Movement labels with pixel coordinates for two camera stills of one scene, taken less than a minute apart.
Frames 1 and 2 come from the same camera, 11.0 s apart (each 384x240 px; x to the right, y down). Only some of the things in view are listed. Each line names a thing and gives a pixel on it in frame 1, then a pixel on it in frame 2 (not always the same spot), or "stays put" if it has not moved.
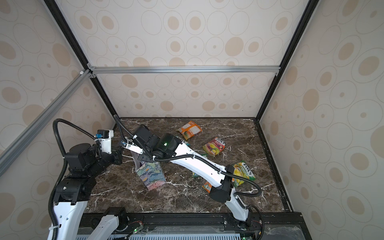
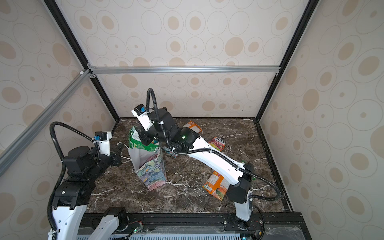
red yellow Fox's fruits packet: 214,147 stays put
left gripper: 118,154 stays put
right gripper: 143,158 -> 141,135
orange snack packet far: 190,129 stays put
